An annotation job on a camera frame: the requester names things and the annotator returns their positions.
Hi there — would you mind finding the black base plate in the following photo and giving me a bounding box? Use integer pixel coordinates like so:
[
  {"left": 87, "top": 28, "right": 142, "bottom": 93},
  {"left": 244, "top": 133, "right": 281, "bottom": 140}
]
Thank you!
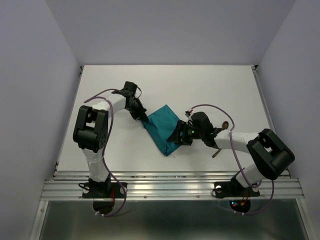
[
  {"left": 78, "top": 182, "right": 125, "bottom": 199},
  {"left": 211, "top": 181, "right": 260, "bottom": 199}
]

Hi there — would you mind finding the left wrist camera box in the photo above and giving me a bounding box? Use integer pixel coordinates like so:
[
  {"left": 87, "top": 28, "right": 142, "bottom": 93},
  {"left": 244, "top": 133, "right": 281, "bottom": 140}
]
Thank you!
[{"left": 123, "top": 81, "right": 138, "bottom": 95}]

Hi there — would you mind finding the brown wooden spoon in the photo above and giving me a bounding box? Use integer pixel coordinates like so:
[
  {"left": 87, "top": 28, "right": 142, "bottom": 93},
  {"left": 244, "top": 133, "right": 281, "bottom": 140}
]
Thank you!
[{"left": 221, "top": 121, "right": 229, "bottom": 130}]

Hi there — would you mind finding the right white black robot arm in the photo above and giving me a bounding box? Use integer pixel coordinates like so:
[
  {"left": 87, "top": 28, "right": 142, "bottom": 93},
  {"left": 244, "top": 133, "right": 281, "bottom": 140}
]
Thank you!
[{"left": 167, "top": 120, "right": 295, "bottom": 195}]

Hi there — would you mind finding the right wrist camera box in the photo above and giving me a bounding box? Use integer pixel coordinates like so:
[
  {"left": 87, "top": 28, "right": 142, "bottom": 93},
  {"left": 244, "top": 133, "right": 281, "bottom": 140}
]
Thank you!
[{"left": 191, "top": 111, "right": 214, "bottom": 131}]

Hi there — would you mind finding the aluminium frame rail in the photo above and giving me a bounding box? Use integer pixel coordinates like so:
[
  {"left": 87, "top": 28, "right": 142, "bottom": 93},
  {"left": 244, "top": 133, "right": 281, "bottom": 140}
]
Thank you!
[{"left": 40, "top": 171, "right": 305, "bottom": 201}]

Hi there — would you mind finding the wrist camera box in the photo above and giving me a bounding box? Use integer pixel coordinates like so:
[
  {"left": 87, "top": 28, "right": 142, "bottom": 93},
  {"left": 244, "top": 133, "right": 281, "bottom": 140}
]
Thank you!
[
  {"left": 191, "top": 111, "right": 214, "bottom": 131},
  {"left": 123, "top": 81, "right": 138, "bottom": 95}
]

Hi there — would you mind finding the teal cloth napkin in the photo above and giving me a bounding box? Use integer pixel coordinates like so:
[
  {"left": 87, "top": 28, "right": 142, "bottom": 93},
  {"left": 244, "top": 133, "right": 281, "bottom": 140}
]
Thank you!
[{"left": 142, "top": 104, "right": 181, "bottom": 157}]

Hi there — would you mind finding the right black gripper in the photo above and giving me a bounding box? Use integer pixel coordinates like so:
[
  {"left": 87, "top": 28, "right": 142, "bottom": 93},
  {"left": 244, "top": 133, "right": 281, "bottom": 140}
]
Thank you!
[{"left": 166, "top": 120, "right": 204, "bottom": 146}]

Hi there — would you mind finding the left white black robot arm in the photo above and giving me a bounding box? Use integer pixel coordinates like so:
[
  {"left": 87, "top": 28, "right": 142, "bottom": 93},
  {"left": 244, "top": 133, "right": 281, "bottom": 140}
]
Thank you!
[{"left": 72, "top": 85, "right": 148, "bottom": 197}]

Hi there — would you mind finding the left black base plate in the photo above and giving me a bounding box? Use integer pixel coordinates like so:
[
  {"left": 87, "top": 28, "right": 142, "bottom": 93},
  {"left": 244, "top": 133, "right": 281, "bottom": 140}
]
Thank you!
[{"left": 78, "top": 182, "right": 125, "bottom": 199}]

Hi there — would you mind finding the brown wooden fork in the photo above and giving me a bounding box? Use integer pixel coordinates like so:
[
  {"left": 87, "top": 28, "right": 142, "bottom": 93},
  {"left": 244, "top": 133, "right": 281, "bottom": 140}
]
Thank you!
[{"left": 212, "top": 149, "right": 222, "bottom": 158}]

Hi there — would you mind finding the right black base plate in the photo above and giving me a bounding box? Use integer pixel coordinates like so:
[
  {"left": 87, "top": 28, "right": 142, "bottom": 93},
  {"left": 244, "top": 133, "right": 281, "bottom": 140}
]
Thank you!
[{"left": 211, "top": 181, "right": 260, "bottom": 199}]

